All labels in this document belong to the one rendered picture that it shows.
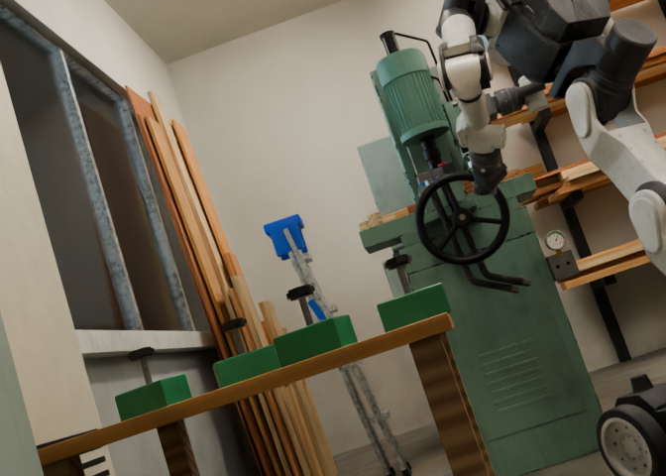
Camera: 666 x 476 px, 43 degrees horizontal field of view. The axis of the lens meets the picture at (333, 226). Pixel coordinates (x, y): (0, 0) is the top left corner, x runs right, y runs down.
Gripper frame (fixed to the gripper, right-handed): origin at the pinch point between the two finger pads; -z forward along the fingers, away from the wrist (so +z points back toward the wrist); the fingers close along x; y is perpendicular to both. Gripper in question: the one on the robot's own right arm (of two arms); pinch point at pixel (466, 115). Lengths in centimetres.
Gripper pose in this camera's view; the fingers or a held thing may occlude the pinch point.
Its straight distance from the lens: 287.3
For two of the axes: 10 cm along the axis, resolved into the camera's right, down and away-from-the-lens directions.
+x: 2.7, 8.9, -3.8
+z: 9.4, -3.2, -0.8
